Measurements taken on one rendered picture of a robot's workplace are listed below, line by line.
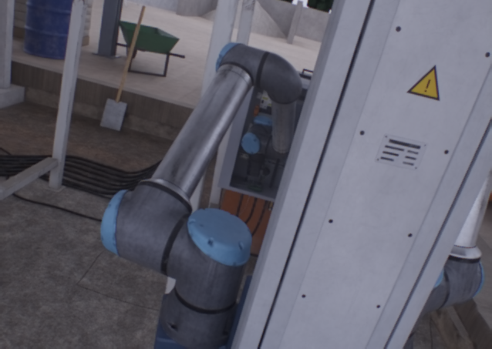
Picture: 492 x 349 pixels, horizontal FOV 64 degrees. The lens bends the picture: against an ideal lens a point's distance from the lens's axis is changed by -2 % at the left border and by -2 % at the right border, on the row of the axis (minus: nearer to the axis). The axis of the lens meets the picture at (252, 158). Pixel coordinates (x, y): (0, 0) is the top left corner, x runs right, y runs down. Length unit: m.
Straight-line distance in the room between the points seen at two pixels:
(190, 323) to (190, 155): 0.39
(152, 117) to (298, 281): 3.83
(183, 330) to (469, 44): 0.79
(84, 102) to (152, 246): 3.92
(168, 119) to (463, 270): 3.67
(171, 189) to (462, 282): 0.76
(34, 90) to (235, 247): 4.35
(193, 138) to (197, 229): 0.28
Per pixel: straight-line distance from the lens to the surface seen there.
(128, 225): 0.93
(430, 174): 0.75
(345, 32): 0.63
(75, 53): 2.80
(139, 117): 4.53
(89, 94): 4.71
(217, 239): 0.85
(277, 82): 1.24
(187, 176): 1.00
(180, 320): 0.97
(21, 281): 2.37
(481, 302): 2.65
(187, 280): 0.92
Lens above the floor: 1.50
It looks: 20 degrees down
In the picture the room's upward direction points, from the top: 15 degrees clockwise
